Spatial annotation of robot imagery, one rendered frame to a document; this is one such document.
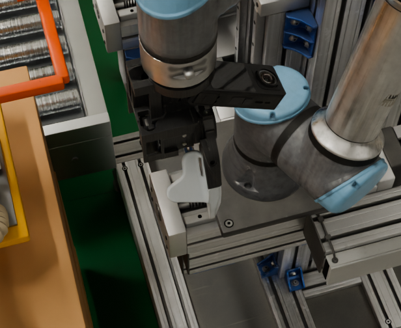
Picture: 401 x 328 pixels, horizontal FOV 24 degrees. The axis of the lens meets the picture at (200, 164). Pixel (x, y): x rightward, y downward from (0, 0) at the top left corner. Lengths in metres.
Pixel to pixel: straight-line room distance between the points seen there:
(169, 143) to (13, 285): 0.76
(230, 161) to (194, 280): 0.90
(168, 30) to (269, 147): 0.66
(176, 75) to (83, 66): 1.48
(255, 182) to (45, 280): 0.41
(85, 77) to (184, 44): 1.50
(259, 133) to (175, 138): 0.51
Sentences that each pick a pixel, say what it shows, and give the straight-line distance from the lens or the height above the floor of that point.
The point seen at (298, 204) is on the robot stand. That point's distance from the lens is 1.64.
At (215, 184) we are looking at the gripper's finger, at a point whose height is 1.58.
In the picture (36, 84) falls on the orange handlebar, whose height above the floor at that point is 1.19.
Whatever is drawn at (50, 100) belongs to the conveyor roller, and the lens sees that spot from 2.39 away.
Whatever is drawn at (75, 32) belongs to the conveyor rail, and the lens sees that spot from 2.45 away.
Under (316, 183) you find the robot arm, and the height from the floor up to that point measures 1.22.
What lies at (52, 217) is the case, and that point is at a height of 0.94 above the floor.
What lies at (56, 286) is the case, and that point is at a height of 0.94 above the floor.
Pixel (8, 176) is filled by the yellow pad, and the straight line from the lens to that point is 1.66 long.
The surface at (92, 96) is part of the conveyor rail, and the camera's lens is 2.32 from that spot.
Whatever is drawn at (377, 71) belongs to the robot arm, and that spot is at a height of 1.43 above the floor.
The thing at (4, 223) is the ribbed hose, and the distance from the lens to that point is 1.55.
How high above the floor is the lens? 2.46
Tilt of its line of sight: 58 degrees down
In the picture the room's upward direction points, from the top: straight up
